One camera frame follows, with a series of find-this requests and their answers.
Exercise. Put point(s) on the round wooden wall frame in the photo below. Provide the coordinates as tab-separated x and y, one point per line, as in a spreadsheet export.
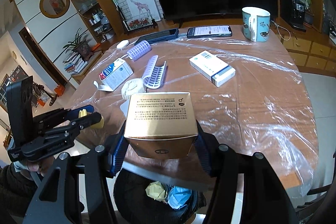
54	8

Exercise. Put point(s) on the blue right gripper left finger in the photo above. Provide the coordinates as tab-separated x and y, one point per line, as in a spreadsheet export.
117	151

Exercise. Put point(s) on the small yellow cap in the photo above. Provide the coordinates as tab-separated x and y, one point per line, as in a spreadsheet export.
94	120

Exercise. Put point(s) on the black chair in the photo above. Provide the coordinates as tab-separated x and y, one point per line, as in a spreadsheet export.
322	209

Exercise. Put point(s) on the yellow crumpled paper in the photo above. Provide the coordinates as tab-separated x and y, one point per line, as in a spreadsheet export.
158	191

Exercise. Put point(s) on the purple hair roller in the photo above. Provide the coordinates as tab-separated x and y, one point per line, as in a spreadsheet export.
139	50
154	75

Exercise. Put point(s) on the blue crumpled trash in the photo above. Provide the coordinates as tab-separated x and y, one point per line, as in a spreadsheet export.
177	197

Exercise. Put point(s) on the teal white fish mug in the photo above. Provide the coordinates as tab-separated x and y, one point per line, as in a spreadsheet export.
256	24

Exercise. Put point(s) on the stack of books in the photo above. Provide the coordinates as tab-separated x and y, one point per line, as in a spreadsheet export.
73	63

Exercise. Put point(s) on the open purple hair roller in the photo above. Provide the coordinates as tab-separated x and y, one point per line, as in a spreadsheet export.
154	75

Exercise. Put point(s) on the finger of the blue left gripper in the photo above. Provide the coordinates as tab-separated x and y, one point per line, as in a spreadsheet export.
81	110

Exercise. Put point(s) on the small green plant right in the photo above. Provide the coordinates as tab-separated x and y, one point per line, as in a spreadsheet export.
309	16

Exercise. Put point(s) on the giraffe picture canvas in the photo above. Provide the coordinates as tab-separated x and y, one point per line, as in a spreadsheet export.
144	8

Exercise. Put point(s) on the white blue carton box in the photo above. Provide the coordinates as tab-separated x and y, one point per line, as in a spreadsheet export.
212	68

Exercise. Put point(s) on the gold cardboard box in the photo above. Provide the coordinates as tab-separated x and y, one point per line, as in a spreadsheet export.
161	125

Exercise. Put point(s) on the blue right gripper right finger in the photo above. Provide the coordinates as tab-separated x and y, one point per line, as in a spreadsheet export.
206	146

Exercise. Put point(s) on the black trash bin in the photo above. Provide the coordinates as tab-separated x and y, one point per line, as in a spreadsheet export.
140	200

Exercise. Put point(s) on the red flower framed picture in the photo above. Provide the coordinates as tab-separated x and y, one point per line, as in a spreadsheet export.
137	24

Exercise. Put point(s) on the black coffee machine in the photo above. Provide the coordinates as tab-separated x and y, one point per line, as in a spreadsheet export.
293	12

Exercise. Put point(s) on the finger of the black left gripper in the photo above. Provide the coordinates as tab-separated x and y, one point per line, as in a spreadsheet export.
74	127

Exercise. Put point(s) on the black smartphone lit screen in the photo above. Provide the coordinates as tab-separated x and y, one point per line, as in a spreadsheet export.
209	31

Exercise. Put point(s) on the person's left hand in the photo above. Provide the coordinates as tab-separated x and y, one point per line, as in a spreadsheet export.
40	167

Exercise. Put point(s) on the white frosted plastic lid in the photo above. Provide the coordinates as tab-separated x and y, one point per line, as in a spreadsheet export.
124	107

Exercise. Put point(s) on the blue white medicine box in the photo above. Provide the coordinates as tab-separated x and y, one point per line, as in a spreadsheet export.
113	76

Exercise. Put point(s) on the potted green plant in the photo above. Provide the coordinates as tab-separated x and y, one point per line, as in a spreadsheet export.
79	45

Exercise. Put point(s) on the wooden tv cabinet drawers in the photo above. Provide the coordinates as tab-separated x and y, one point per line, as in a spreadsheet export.
311	51

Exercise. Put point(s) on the white oval case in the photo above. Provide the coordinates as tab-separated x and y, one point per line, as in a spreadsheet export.
122	44

